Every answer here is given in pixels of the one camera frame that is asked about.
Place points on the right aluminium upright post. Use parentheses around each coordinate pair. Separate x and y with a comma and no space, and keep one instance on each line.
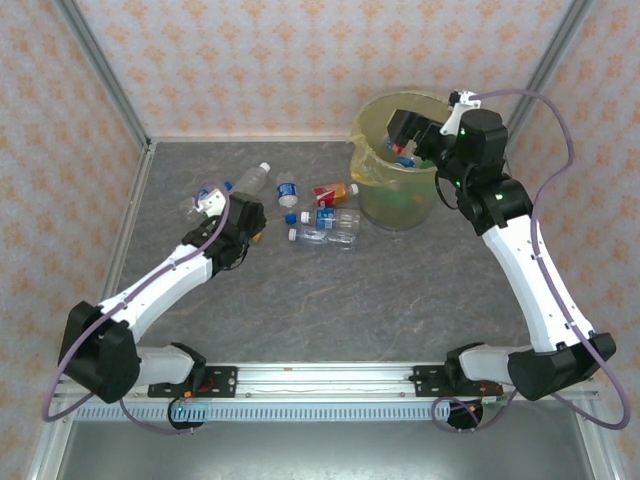
(542,75)

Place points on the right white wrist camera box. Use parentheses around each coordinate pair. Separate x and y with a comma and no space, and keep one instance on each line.
(462,97)

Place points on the aluminium back rail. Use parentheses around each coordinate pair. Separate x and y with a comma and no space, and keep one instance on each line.
(250,139)

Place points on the translucent round waste bin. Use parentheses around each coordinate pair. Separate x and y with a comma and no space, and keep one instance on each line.
(400,215)

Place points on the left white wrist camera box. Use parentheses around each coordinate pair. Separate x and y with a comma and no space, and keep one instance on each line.
(215,202)

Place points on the aluminium front mounting rail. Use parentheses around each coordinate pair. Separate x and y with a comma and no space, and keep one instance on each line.
(325,382)

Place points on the clear unlabelled bottle white cap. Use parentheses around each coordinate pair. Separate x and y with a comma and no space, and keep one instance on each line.
(253,179)

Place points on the small green circuit board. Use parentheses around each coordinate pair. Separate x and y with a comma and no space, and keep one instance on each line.
(495,400)

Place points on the left aluminium frame leg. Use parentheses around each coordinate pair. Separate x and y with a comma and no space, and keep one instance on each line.
(50,450)

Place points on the aluminium frame leg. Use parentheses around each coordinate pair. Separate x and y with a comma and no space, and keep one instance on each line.
(600,450)
(50,450)

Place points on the left aluminium side rail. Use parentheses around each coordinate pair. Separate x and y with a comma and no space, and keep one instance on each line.
(131,210)

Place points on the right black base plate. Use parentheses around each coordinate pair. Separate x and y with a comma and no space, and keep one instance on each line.
(425,381)

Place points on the left aluminium upright post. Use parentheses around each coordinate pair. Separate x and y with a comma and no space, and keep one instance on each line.
(105,75)

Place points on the aluminium upright post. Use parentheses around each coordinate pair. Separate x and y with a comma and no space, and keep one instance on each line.
(542,75)
(105,75)

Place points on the red orange bottle white cap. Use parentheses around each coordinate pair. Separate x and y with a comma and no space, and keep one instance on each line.
(330,195)

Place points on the clear bottle blue label blue cap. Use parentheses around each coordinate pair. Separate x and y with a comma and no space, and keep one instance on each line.
(192,210)
(391,145)

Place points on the loose blue bottle cap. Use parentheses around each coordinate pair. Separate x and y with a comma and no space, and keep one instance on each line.
(290,218)

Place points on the long clear bottle blue label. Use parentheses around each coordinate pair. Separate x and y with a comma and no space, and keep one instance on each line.
(330,218)

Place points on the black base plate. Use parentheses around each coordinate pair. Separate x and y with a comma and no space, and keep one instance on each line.
(225,382)
(425,381)

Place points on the grey metal sheet panel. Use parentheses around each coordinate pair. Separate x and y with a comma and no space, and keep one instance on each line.
(325,450)

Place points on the right aluminium frame leg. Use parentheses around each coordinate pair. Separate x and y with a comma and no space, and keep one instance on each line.
(600,450)

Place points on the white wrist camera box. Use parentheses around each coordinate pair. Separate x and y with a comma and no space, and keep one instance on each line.
(462,97)
(215,202)

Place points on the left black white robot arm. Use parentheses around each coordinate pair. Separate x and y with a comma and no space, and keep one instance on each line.
(160,285)

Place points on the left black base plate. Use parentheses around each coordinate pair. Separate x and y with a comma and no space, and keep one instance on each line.
(225,382)

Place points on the crushed clear bottle white cap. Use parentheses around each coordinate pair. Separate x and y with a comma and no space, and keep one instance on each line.
(325,239)

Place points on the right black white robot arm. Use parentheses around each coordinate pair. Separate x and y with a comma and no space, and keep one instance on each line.
(530,280)

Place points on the short clear bottle blue label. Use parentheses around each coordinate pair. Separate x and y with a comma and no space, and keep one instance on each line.
(288,191)

